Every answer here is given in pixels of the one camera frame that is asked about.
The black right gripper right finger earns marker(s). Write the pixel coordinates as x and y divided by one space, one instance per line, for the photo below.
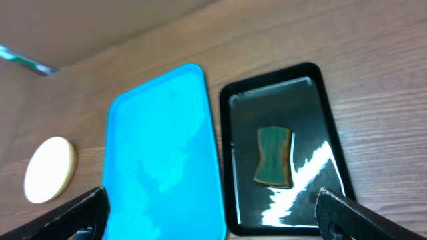
339 217

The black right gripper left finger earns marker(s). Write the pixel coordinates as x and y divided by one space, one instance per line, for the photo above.
84 217

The white plate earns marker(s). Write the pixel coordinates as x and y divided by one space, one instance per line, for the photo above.
49 170

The green yellow sponge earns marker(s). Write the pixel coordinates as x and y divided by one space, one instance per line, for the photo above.
274 146

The teal plastic tray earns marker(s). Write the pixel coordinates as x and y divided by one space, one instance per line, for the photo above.
161 168

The black rectangular tray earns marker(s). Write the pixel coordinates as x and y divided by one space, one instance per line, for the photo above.
293 98

